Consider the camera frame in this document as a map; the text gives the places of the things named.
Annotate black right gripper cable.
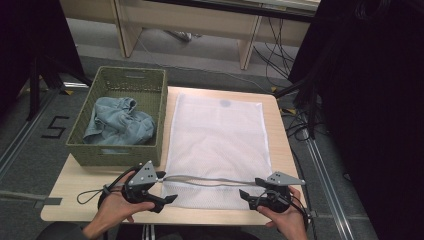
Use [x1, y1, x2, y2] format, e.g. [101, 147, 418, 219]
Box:
[289, 194, 315, 232]

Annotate green woven basket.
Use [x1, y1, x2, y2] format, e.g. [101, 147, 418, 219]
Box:
[65, 65, 169, 167]

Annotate thin black cord loop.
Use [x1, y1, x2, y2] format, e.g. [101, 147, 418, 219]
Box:
[76, 188, 107, 205]

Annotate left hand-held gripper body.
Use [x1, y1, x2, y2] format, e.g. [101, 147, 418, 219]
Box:
[121, 160, 158, 205]

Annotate person's right hand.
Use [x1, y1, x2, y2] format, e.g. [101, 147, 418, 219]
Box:
[257, 186, 309, 240]

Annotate light wooden desk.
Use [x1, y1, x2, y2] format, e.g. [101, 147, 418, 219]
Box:
[59, 0, 322, 71]

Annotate metal floor rail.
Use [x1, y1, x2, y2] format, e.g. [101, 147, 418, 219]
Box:
[0, 89, 58, 181]
[303, 135, 355, 240]

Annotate grey floor tape strip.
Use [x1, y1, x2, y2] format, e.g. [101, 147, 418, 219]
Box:
[0, 189, 63, 210]

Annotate blue denim garment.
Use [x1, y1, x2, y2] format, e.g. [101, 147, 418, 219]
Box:
[82, 96, 157, 147]

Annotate person's dark striped pants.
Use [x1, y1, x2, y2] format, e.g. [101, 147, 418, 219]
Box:
[114, 223, 262, 240]

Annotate person's left hand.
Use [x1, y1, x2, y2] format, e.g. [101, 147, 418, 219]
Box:
[87, 171, 156, 240]

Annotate white mesh laundry bag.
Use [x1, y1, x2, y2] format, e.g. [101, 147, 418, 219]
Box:
[161, 92, 273, 211]

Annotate white thing under desk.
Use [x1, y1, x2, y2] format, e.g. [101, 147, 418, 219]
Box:
[164, 29, 203, 43]

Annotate black metal stand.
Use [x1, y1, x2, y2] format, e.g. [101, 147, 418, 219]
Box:
[274, 75, 322, 141]
[25, 54, 93, 122]

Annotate black curtain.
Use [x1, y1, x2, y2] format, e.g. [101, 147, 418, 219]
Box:
[288, 0, 424, 240]
[0, 0, 85, 116]

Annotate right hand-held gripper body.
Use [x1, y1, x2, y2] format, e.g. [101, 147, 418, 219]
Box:
[261, 171, 306, 214]

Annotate bundle of black cables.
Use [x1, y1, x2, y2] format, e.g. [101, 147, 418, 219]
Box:
[252, 16, 298, 88]

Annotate black floor cables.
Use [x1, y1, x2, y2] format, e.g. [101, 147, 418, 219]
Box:
[279, 105, 318, 142]

